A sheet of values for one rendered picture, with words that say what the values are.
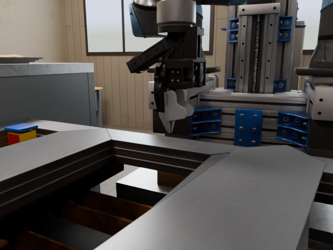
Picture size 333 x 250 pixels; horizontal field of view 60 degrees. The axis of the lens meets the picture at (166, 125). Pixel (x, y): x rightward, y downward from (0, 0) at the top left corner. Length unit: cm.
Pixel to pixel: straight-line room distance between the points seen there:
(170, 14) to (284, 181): 35
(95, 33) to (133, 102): 124
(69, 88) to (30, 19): 368
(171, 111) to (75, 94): 76
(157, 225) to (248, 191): 16
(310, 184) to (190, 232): 24
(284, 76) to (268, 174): 70
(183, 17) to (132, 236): 38
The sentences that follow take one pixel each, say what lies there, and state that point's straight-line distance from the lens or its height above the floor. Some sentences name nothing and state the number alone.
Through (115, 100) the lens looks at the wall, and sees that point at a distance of 481.
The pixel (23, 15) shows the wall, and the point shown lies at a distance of 481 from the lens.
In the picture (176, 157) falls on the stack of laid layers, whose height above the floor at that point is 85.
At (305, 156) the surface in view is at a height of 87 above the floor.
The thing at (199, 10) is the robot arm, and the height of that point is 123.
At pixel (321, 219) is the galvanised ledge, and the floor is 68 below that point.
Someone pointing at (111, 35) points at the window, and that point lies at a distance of 477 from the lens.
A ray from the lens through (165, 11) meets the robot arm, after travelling 56.
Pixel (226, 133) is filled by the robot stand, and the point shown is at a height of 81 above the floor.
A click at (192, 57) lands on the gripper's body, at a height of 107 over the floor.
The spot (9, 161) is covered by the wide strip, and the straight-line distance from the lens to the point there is 65.
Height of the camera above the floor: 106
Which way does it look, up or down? 13 degrees down
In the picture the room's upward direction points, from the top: straight up
